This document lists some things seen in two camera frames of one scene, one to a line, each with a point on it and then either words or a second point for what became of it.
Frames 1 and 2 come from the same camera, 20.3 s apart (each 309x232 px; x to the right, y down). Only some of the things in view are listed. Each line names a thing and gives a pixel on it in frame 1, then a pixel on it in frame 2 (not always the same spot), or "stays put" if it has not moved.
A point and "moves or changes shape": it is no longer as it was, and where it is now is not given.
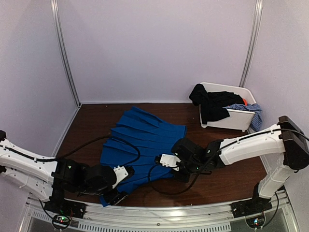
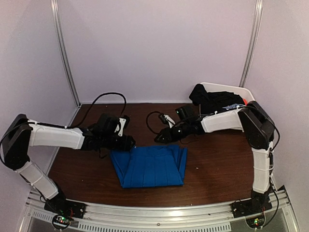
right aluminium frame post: (254, 41) stays put
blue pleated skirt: (135, 142) moves or changes shape
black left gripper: (115, 200) -> (126, 145)
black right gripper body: (192, 167) -> (177, 136)
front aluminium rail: (209, 217) stays put
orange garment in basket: (245, 101) stays put
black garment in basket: (212, 104) stays put
